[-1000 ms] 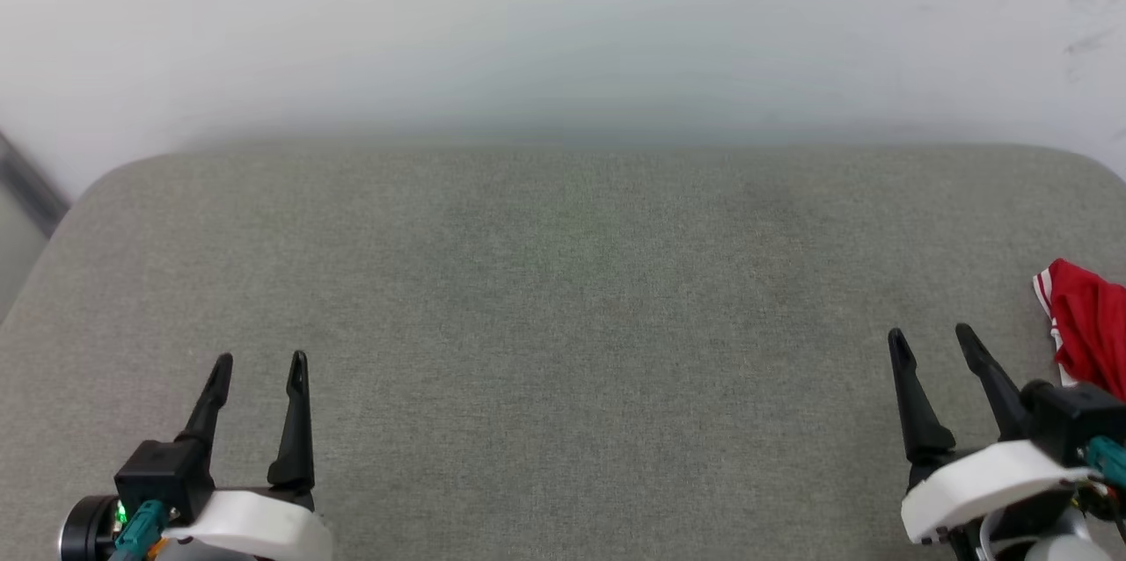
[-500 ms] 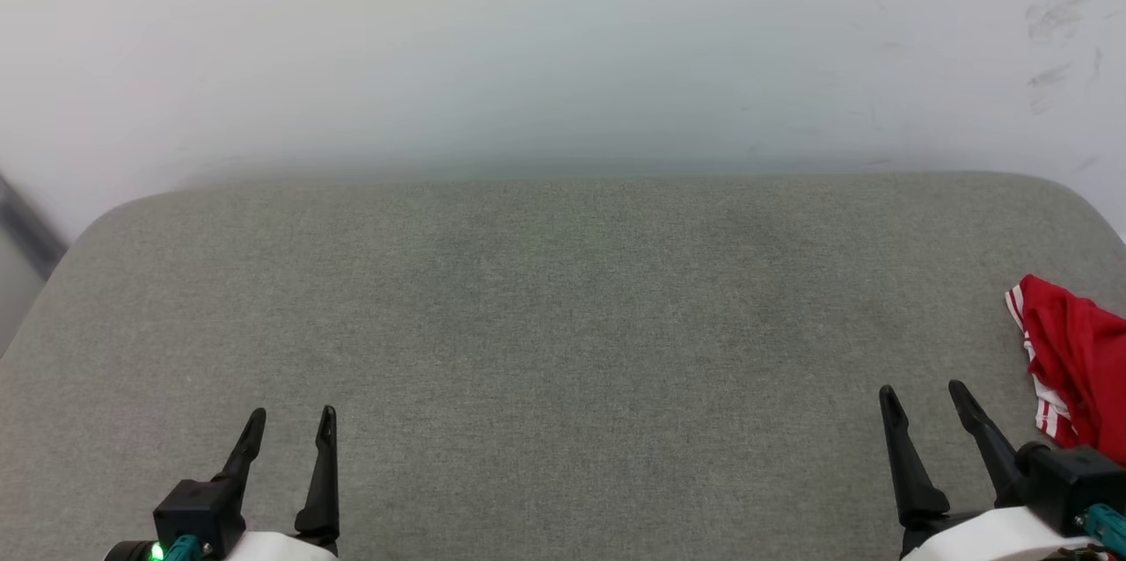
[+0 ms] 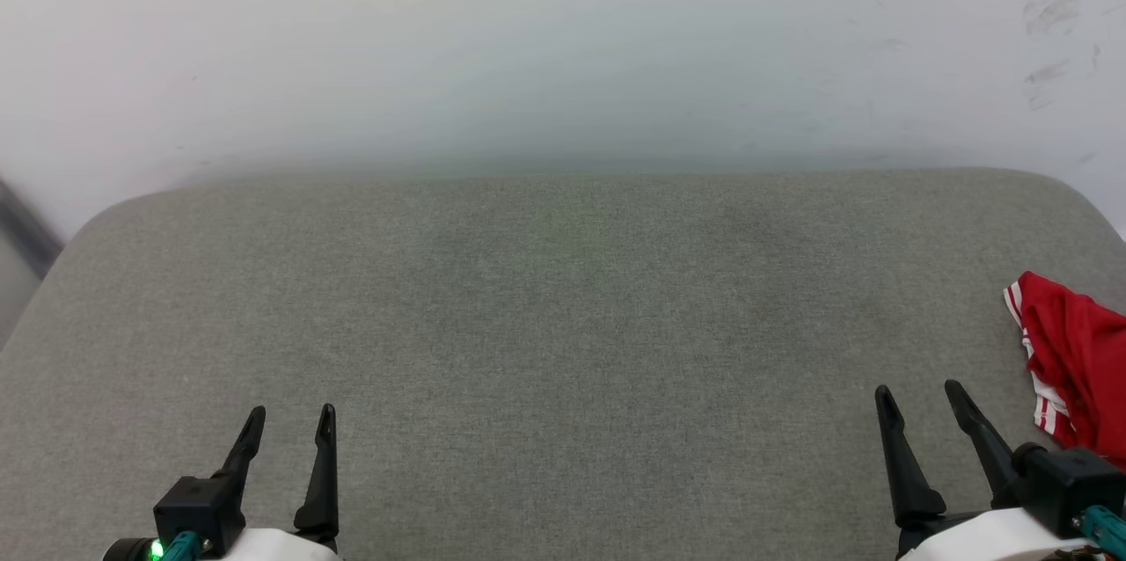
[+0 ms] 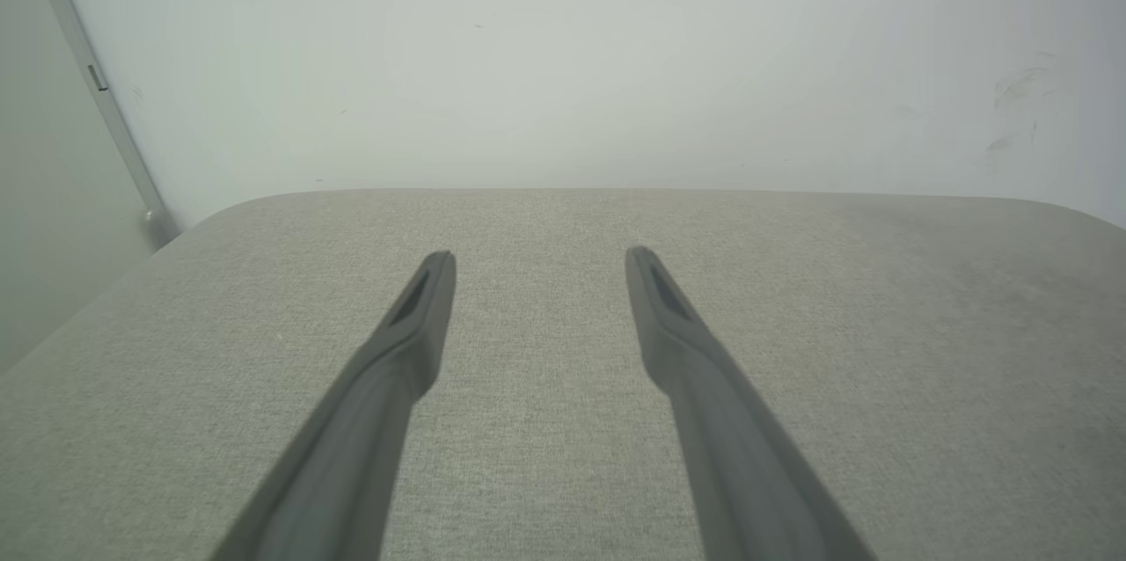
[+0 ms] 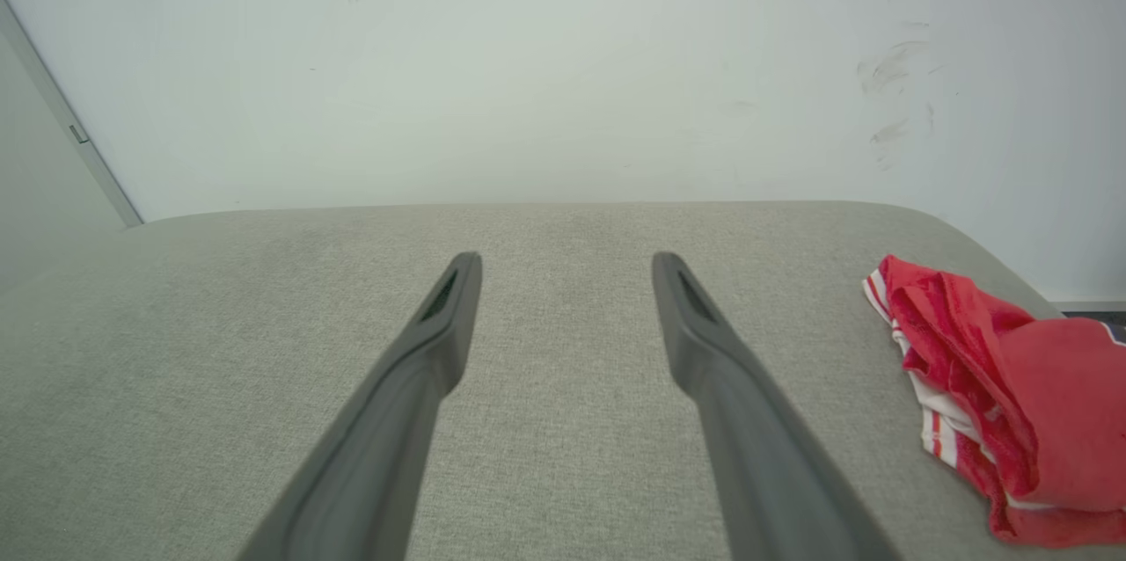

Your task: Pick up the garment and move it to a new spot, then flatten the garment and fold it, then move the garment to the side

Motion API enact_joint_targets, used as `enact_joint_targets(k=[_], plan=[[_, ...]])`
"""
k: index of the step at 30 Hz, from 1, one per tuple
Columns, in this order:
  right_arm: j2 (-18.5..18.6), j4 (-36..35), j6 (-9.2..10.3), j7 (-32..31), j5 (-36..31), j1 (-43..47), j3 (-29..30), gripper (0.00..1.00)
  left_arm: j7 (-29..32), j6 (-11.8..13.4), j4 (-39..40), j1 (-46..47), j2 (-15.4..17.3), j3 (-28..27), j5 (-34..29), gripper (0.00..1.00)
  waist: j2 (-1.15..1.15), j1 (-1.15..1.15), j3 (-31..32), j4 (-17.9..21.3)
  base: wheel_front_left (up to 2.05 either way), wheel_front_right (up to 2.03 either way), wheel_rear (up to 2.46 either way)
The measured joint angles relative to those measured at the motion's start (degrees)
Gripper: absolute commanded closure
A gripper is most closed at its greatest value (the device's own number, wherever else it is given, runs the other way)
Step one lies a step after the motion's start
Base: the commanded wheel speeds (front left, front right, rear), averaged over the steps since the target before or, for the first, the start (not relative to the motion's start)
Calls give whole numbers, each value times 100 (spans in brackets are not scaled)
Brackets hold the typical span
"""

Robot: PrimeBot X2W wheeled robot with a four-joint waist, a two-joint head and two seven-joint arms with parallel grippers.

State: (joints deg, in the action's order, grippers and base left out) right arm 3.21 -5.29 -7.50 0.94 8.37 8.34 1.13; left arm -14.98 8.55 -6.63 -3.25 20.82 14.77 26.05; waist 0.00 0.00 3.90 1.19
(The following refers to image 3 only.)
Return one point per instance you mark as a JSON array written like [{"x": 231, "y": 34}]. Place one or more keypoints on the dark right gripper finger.
[
  {"x": 910, "y": 473},
  {"x": 990, "y": 447}
]

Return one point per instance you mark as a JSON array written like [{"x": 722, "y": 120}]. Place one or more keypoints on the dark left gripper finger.
[
  {"x": 324, "y": 491},
  {"x": 244, "y": 451}
]

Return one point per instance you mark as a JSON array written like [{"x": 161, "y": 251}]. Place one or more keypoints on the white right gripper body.
[{"x": 994, "y": 539}]

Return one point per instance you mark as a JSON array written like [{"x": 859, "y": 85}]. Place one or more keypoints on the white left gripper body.
[{"x": 281, "y": 546}]

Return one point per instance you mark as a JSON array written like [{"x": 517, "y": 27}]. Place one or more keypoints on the red and white shirt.
[{"x": 1078, "y": 359}]

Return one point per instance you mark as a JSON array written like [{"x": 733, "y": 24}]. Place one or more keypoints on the grey fabric sofa cushion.
[{"x": 563, "y": 324}]

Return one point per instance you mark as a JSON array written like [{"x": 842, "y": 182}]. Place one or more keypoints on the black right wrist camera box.
[{"x": 1069, "y": 482}]

